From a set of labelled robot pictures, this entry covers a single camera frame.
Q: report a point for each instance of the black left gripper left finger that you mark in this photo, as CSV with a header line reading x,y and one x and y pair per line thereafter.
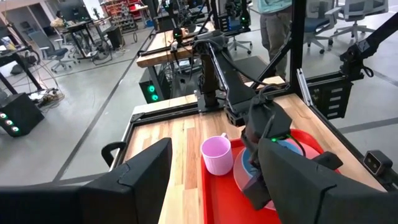
x,y
146,174

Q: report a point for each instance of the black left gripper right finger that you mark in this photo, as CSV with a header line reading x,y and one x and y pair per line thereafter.
x,y
289,180

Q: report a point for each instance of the pink plastic plate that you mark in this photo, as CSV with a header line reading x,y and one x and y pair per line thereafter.
x,y
238,174

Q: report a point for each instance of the blue plastic bowl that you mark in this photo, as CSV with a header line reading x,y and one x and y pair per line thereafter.
x,y
247,163

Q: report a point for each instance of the lilac plastic cup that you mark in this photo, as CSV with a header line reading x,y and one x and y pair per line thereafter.
x,y
216,155

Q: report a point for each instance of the neighbouring black robot arm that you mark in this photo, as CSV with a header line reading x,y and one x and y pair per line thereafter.
x,y
244,18

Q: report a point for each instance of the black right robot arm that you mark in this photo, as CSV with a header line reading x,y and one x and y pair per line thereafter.
x,y
230,77

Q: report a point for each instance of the red plastic tray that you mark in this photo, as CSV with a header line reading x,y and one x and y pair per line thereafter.
x,y
224,199

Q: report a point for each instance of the black computer tower two lights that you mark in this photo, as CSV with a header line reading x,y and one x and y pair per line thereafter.
x,y
152,87

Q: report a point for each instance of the black slotted panel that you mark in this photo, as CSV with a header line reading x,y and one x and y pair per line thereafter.
x,y
329,96

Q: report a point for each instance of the black floor mat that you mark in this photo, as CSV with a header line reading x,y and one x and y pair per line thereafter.
x,y
248,67

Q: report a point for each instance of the neighbouring wooden work table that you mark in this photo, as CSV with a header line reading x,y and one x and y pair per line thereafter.
x,y
158,46

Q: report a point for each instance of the black computer tower three lights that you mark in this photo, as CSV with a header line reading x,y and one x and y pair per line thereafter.
x,y
21,113

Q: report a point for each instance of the grey office chair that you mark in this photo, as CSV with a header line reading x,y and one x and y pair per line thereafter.
x,y
357,9
239,45

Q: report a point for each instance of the person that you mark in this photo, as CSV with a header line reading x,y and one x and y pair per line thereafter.
x,y
273,31
59,22

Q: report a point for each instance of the black desk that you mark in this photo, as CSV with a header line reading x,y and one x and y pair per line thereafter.
x,y
26,73

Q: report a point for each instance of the blue office chair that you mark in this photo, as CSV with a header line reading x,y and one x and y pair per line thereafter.
x,y
314,25

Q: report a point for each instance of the dark office chair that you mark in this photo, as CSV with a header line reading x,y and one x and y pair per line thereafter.
x,y
46,46

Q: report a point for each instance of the shelf with red bins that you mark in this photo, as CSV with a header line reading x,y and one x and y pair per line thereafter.
x,y
121,12

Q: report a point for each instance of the black metal stand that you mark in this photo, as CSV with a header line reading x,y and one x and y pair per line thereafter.
x,y
373,37

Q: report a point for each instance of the black aluminium table frame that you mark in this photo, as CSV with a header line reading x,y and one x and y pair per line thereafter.
x,y
161,114

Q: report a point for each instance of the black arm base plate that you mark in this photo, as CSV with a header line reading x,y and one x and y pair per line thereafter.
x,y
202,107

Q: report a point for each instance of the black table-level camera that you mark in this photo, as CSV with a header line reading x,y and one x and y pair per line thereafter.
x,y
377,161

